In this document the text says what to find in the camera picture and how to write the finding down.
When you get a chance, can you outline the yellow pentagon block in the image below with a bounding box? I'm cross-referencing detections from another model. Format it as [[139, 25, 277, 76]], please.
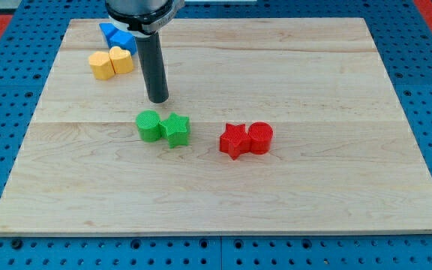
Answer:
[[88, 51, 116, 80]]

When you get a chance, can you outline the yellow heart block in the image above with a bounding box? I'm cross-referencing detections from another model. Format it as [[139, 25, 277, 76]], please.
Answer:
[[109, 46, 134, 74]]

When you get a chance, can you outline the blue block rear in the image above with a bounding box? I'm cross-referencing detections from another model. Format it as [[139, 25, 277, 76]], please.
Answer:
[[99, 22, 118, 48]]

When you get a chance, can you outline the green star block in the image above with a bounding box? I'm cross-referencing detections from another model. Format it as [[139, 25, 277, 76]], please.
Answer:
[[159, 112, 191, 149]]

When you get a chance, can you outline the red cylinder block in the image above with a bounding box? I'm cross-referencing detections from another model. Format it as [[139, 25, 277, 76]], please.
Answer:
[[248, 121, 273, 155]]

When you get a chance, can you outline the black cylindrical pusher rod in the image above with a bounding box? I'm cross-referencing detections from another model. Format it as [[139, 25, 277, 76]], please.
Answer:
[[136, 32, 169, 104]]

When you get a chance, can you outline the green cylinder block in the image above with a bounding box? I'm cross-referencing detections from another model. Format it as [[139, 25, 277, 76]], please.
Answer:
[[136, 109, 162, 143]]

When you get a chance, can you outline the blue cube block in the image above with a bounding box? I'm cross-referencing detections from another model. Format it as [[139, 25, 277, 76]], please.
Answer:
[[109, 31, 137, 55]]

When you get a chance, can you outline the red star block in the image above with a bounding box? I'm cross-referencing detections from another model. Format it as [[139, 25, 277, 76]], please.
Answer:
[[219, 123, 251, 160]]

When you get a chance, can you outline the wooden board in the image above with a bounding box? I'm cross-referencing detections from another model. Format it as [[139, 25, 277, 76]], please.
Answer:
[[0, 18, 432, 237]]

